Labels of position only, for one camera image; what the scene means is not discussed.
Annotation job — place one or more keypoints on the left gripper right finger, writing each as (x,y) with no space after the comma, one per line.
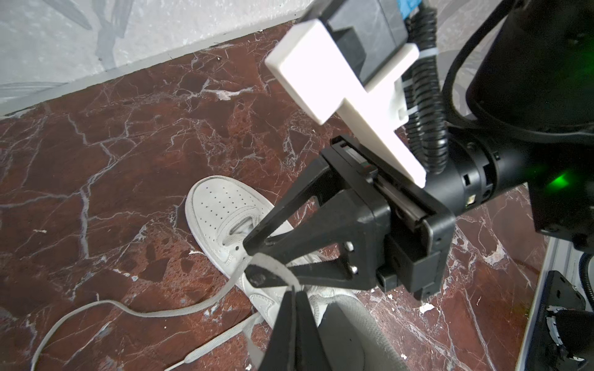
(309,352)

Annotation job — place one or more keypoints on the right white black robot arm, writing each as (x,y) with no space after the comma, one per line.
(516,107)

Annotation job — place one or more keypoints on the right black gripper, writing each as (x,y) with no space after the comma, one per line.
(422,226)

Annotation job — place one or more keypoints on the white sneaker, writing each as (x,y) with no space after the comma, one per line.
(222,211)

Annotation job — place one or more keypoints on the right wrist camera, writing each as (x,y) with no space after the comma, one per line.
(349,58)

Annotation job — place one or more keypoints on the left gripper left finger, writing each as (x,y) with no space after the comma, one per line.
(280,353)

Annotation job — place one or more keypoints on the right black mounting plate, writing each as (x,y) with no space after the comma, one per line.
(562,336)

